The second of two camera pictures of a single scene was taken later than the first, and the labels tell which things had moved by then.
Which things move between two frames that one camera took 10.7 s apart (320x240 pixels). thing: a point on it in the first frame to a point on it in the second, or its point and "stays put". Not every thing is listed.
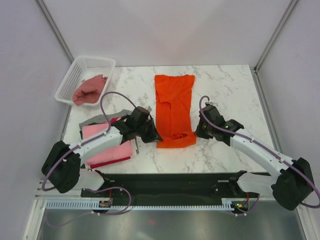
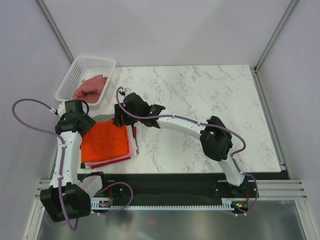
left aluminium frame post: x=54 y=28 stays put
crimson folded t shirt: x=106 y=163 stays put
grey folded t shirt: x=101 y=117 stays put
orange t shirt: x=173 y=99 to x=104 y=140
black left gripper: x=154 y=136 to x=89 y=122
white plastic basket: x=82 y=67 stays put
